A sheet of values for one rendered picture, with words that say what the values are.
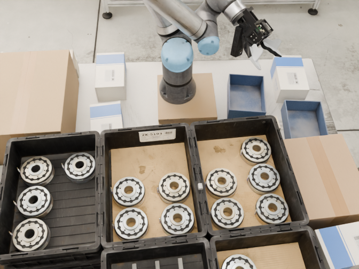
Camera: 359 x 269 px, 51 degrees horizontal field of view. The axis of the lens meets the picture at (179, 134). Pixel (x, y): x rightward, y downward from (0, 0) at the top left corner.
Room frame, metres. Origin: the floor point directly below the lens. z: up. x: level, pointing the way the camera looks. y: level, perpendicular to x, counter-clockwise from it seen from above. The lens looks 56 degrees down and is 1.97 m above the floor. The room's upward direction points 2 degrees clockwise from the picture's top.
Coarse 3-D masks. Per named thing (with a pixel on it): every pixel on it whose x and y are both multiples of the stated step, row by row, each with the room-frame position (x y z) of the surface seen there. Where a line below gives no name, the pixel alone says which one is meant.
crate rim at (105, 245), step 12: (108, 132) 0.70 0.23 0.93; (120, 132) 0.71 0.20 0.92; (192, 144) 0.67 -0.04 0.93; (192, 156) 0.62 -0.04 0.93; (192, 168) 0.58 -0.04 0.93; (204, 216) 0.42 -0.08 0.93; (204, 228) 0.38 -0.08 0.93; (132, 240) 0.34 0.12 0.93; (144, 240) 0.34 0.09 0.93; (156, 240) 0.35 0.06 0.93; (168, 240) 0.35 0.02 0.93
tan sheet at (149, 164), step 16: (176, 144) 0.73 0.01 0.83; (112, 160) 0.66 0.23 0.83; (128, 160) 0.66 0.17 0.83; (144, 160) 0.66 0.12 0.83; (160, 160) 0.66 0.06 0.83; (176, 160) 0.66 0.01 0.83; (112, 176) 0.59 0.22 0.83; (128, 176) 0.60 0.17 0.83; (144, 176) 0.60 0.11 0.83; (160, 176) 0.60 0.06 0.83; (128, 192) 0.54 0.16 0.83; (112, 208) 0.48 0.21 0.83; (144, 208) 0.48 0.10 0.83; (160, 208) 0.48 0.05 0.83; (192, 208) 0.49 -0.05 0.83; (128, 224) 0.43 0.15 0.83; (160, 224) 0.43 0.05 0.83
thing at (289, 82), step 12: (276, 60) 1.21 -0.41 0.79; (288, 60) 1.21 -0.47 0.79; (300, 60) 1.21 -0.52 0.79; (276, 72) 1.15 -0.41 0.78; (288, 72) 1.14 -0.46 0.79; (300, 72) 1.14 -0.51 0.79; (276, 84) 1.10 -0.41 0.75; (288, 84) 1.07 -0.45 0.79; (300, 84) 1.07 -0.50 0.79; (276, 96) 1.06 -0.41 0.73; (288, 96) 1.04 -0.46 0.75; (300, 96) 1.04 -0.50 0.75
